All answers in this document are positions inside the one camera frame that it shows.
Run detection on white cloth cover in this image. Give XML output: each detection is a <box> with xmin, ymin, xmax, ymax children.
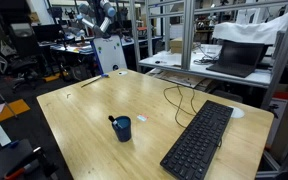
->
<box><xmin>212</xmin><ymin>12</ymin><xmax>288</xmax><ymax>46</ymax></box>

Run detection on black computer monitor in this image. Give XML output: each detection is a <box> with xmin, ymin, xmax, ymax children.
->
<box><xmin>32</xmin><ymin>23</ymin><xmax>63</xmax><ymax>43</ymax></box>

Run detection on black laptop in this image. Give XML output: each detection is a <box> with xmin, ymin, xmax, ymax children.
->
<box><xmin>205</xmin><ymin>39</ymin><xmax>266</xmax><ymax>79</ymax></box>

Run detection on black computer keyboard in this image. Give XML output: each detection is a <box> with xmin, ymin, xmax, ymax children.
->
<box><xmin>159</xmin><ymin>99</ymin><xmax>234</xmax><ymax>180</ymax></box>

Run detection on thin black keyboard cable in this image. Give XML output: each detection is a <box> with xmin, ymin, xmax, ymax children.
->
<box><xmin>163</xmin><ymin>84</ymin><xmax>198</xmax><ymax>129</ymax></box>

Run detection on orange handled clamp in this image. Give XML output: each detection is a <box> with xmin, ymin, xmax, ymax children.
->
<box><xmin>3</xmin><ymin>146</ymin><xmax>60</xmax><ymax>180</ymax></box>

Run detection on dark blue cup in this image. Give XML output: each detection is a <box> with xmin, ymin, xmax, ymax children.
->
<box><xmin>112</xmin><ymin>115</ymin><xmax>132</xmax><ymax>143</ymax></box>

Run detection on flat cardboard sheets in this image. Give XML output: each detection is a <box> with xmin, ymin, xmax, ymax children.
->
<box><xmin>147</xmin><ymin>68</ymin><xmax>215</xmax><ymax>91</ymax></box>

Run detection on black office chair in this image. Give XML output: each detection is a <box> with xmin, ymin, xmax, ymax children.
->
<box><xmin>7</xmin><ymin>22</ymin><xmax>42</xmax><ymax>91</ymax></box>

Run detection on grey tripod pole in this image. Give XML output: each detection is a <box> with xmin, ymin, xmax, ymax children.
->
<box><xmin>0</xmin><ymin>72</ymin><xmax>18</xmax><ymax>119</ymax></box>

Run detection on small cardboard box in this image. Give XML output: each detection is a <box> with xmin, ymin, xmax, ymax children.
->
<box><xmin>169</xmin><ymin>37</ymin><xmax>197</xmax><ymax>54</ymax></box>

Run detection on thin dark stick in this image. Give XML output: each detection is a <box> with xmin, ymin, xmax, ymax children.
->
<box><xmin>80</xmin><ymin>73</ymin><xmax>110</xmax><ymax>89</ymax></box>

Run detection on tangled cables on shelf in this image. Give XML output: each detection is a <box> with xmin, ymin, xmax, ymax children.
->
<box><xmin>193</xmin><ymin>43</ymin><xmax>222</xmax><ymax>65</ymax></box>

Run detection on white table grommet cap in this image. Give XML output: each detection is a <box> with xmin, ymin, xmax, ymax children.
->
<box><xmin>228</xmin><ymin>105</ymin><xmax>246</xmax><ymax>119</ymax></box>

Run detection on grey flat plate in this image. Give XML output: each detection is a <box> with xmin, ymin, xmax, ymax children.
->
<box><xmin>0</xmin><ymin>138</ymin><xmax>35</xmax><ymax>180</ymax></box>

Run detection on aluminium frame rack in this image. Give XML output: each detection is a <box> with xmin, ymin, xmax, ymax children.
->
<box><xmin>129</xmin><ymin>0</ymin><xmax>288</xmax><ymax>109</ymax></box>

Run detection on white shelf board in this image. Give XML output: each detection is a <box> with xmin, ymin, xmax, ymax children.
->
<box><xmin>138</xmin><ymin>44</ymin><xmax>272</xmax><ymax>89</ymax></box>

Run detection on small red white card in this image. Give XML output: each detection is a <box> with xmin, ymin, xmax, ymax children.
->
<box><xmin>136</xmin><ymin>114</ymin><xmax>149</xmax><ymax>122</ymax></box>

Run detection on black white marker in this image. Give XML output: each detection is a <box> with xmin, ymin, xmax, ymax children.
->
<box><xmin>108</xmin><ymin>115</ymin><xmax>123</xmax><ymax>130</ymax></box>

